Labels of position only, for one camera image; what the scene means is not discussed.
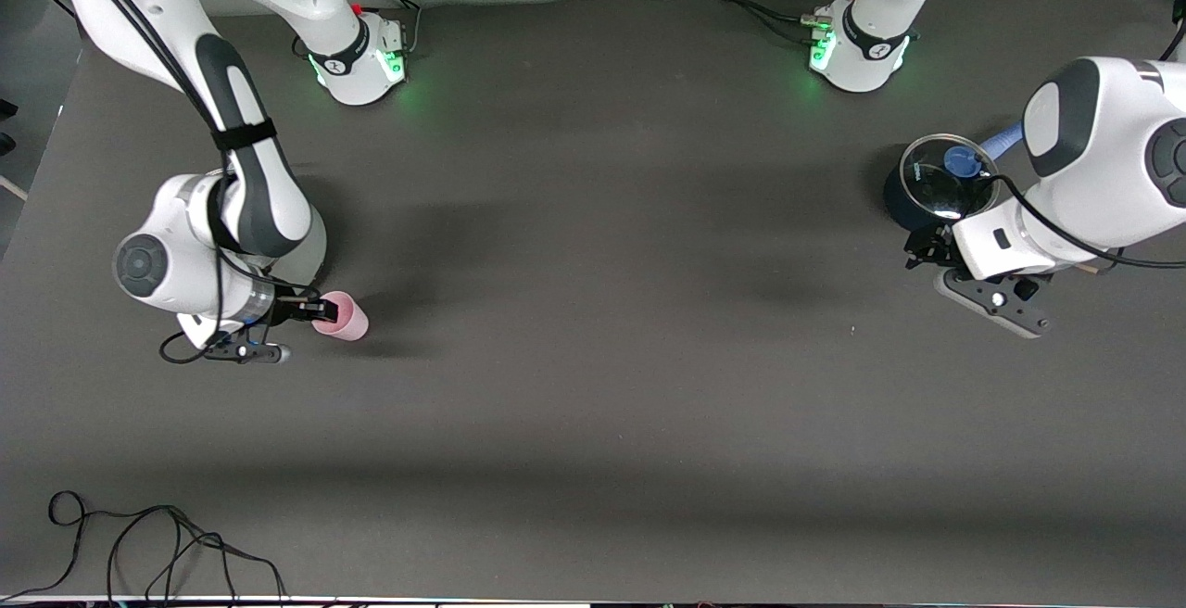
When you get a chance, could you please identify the pink cup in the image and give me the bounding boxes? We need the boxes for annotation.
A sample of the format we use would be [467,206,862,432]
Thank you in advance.
[311,290,371,343]

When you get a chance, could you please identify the dark blue saucepan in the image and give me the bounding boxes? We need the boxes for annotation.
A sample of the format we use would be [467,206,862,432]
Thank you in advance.
[882,121,1026,234]

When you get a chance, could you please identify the glass lid with blue knob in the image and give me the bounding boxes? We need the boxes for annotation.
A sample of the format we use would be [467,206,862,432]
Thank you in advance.
[899,133,1001,221]

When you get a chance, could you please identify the grey two-handled pot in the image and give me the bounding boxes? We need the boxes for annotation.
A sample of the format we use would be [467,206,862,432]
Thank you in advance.
[272,204,328,291]

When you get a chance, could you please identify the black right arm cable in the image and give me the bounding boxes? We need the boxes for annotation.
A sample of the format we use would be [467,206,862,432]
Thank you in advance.
[54,0,281,366]

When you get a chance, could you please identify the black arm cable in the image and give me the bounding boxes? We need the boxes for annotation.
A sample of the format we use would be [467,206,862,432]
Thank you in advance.
[54,0,281,366]
[980,0,1186,272]

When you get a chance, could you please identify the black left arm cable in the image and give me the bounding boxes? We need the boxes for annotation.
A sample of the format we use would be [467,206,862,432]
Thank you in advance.
[980,0,1186,272]

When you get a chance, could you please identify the loose thin black cable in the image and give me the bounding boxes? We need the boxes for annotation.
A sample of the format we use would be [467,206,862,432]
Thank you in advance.
[0,489,289,602]

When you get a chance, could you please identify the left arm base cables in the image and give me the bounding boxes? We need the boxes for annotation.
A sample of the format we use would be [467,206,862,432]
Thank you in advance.
[699,0,868,45]

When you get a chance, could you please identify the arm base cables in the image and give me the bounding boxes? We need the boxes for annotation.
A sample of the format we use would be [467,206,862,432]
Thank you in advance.
[291,0,424,60]
[699,0,868,45]

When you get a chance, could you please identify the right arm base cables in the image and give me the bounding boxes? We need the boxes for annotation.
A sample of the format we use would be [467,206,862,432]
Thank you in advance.
[291,0,424,60]

